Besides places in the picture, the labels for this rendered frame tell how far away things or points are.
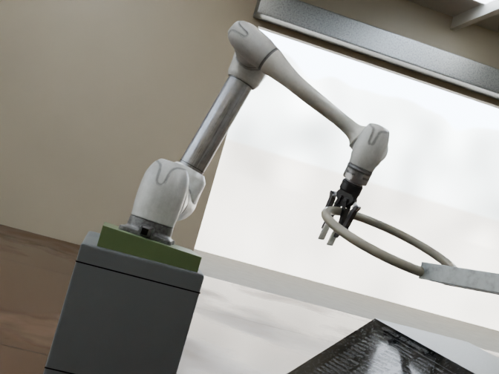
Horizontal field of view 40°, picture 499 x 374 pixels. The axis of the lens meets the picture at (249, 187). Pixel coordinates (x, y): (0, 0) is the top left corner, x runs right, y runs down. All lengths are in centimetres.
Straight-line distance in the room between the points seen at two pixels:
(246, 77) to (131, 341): 102
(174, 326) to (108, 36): 638
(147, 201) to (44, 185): 600
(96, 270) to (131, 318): 19
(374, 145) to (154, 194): 75
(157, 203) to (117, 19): 620
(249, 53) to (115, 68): 593
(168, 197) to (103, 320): 45
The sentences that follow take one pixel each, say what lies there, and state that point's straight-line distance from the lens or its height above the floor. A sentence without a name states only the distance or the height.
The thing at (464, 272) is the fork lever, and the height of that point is 104.
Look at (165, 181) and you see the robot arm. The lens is 231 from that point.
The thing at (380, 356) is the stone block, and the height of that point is 75.
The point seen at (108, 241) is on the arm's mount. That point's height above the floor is 82.
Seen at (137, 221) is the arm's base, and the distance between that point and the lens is 232.
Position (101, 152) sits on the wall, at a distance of 823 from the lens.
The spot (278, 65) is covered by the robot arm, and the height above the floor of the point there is 154.
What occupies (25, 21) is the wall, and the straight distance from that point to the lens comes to 846.
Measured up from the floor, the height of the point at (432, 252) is 107.
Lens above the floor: 107
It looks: 1 degrees up
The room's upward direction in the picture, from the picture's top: 16 degrees clockwise
